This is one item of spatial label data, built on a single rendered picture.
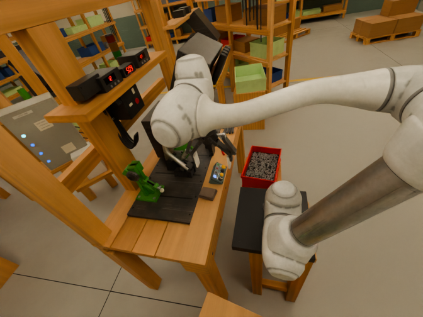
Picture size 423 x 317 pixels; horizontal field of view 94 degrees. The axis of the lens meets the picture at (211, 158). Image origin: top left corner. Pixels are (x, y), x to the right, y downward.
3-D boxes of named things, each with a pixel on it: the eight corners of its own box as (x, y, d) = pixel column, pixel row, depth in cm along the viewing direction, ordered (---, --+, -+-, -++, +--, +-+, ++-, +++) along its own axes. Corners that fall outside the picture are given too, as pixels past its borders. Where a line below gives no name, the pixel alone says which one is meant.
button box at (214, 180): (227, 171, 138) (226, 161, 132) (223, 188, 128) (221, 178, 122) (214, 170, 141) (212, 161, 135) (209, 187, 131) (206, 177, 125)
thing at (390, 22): (396, 29, 537) (410, -6, 487) (418, 36, 478) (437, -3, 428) (349, 38, 553) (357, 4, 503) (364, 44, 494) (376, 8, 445)
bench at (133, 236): (246, 168, 256) (242, 107, 197) (226, 307, 152) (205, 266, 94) (196, 166, 275) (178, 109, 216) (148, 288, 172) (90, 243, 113)
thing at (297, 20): (291, 31, 704) (292, 16, 674) (310, 33, 648) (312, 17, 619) (264, 41, 671) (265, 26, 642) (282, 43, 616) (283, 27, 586)
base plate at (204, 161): (225, 118, 187) (225, 116, 186) (191, 224, 111) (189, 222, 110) (184, 119, 199) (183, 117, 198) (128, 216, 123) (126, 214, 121)
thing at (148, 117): (190, 134, 173) (179, 99, 150) (178, 158, 152) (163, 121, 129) (171, 134, 178) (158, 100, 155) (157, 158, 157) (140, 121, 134)
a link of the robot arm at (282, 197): (297, 202, 103) (303, 173, 88) (299, 236, 90) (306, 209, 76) (265, 199, 107) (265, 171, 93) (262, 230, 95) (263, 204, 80)
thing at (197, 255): (243, 118, 206) (242, 105, 196) (210, 276, 102) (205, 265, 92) (230, 118, 210) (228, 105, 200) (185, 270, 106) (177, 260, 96)
